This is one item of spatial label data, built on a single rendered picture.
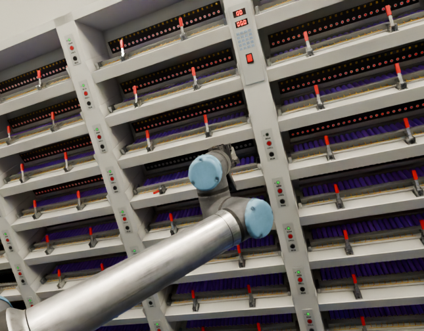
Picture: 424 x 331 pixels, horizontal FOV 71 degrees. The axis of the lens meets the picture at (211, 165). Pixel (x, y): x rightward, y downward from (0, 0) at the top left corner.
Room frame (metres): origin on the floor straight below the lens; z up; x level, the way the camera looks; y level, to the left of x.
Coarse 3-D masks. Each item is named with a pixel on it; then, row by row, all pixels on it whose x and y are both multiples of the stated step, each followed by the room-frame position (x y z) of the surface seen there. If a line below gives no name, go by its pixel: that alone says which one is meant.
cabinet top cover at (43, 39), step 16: (112, 0) 1.24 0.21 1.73; (128, 0) 1.24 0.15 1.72; (144, 0) 1.28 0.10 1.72; (160, 0) 1.31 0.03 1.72; (176, 0) 1.35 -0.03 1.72; (80, 16) 1.28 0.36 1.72; (96, 16) 1.31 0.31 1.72; (112, 16) 1.35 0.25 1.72; (128, 16) 1.39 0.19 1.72; (32, 32) 1.35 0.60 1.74; (48, 32) 1.34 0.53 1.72; (0, 48) 1.40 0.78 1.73; (16, 48) 1.42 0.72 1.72; (32, 48) 1.47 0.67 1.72; (48, 48) 1.51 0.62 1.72; (0, 64) 1.57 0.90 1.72; (16, 64) 1.62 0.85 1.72
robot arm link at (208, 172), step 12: (204, 156) 0.78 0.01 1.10; (216, 156) 0.81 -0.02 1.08; (192, 168) 0.78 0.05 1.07; (204, 168) 0.77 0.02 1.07; (216, 168) 0.76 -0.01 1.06; (228, 168) 0.87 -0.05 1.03; (192, 180) 0.77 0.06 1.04; (204, 180) 0.76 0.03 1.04; (216, 180) 0.76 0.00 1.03; (204, 192) 0.78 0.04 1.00
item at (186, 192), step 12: (168, 168) 1.42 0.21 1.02; (144, 180) 1.46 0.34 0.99; (240, 180) 1.16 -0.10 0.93; (252, 180) 1.15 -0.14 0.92; (264, 180) 1.14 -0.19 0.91; (132, 192) 1.33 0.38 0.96; (168, 192) 1.25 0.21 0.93; (180, 192) 1.23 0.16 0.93; (192, 192) 1.22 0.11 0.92; (132, 204) 1.30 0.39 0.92; (144, 204) 1.28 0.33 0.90; (156, 204) 1.27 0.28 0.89
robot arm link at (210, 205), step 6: (210, 192) 0.77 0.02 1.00; (216, 192) 0.77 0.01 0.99; (222, 192) 0.78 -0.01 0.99; (228, 192) 0.79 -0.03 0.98; (204, 198) 0.78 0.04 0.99; (210, 198) 0.77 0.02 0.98; (216, 198) 0.77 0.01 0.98; (222, 198) 0.76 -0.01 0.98; (204, 204) 0.78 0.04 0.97; (210, 204) 0.77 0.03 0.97; (216, 204) 0.75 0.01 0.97; (204, 210) 0.78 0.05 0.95; (210, 210) 0.77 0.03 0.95; (216, 210) 0.74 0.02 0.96; (204, 216) 0.79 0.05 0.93
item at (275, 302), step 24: (168, 288) 1.39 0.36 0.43; (192, 288) 1.37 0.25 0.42; (216, 288) 1.32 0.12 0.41; (240, 288) 1.27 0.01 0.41; (264, 288) 1.23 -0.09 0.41; (288, 288) 1.19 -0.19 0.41; (168, 312) 1.30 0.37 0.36; (192, 312) 1.26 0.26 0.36; (216, 312) 1.22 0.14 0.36; (240, 312) 1.20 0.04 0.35; (264, 312) 1.17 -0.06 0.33; (288, 312) 1.15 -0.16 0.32
